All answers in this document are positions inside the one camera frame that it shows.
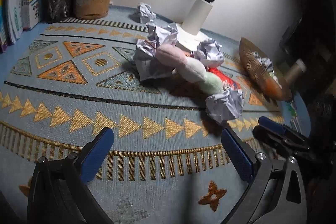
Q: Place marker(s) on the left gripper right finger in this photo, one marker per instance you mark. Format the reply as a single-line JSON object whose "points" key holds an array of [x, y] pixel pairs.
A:
{"points": [[275, 191]]}

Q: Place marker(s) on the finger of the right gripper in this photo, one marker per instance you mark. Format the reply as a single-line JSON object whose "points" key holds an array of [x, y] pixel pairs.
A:
{"points": [[285, 145], [280, 129]]}

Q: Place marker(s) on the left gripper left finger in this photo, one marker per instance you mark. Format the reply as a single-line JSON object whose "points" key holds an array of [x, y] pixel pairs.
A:
{"points": [[59, 191]]}

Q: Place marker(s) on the large paper ball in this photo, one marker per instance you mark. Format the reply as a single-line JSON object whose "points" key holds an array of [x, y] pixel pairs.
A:
{"points": [[225, 106]]}

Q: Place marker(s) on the red snack packet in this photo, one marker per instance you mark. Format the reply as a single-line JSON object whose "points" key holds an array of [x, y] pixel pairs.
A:
{"points": [[225, 79]]}

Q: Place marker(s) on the pastel dango plush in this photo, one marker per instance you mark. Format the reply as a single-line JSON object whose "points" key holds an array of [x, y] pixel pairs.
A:
{"points": [[190, 69]]}

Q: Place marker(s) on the small paper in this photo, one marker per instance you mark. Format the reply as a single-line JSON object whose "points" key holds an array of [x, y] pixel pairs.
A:
{"points": [[145, 13]]}

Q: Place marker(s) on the stacked books at right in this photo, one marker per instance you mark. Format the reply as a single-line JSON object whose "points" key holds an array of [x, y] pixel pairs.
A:
{"points": [[294, 121]]}

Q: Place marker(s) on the amber ribbed glass bowl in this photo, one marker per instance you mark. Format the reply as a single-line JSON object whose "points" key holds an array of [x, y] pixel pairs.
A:
{"points": [[257, 72]]}

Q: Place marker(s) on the gold thermos bottle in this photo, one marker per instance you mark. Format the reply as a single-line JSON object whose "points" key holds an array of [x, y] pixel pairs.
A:
{"points": [[297, 69]]}

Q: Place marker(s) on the crumpled paper in bowl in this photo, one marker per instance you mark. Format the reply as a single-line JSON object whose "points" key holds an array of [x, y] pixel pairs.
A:
{"points": [[265, 62]]}

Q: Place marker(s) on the patterned blue table mat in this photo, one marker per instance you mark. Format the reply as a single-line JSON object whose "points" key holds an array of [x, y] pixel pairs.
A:
{"points": [[62, 83]]}

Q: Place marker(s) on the white desk lamp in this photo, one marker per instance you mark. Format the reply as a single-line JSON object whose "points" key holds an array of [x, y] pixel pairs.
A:
{"points": [[204, 8]]}

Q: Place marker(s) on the black mesh pen holder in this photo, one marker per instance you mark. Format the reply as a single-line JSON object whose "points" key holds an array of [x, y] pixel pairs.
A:
{"points": [[56, 10]]}

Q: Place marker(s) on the white cover book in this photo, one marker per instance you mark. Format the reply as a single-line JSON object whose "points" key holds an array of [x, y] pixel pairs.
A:
{"points": [[14, 20]]}

